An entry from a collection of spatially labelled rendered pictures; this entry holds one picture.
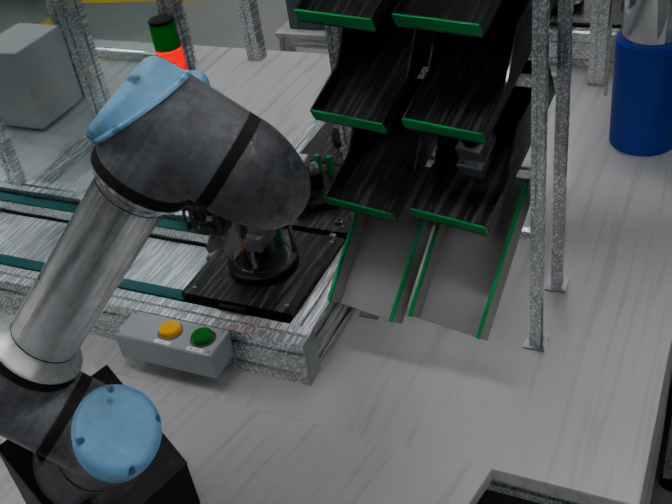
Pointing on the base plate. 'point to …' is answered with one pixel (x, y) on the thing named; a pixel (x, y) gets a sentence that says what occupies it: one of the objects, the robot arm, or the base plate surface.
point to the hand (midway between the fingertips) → (234, 249)
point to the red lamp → (174, 57)
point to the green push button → (202, 336)
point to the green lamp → (165, 37)
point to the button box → (198, 363)
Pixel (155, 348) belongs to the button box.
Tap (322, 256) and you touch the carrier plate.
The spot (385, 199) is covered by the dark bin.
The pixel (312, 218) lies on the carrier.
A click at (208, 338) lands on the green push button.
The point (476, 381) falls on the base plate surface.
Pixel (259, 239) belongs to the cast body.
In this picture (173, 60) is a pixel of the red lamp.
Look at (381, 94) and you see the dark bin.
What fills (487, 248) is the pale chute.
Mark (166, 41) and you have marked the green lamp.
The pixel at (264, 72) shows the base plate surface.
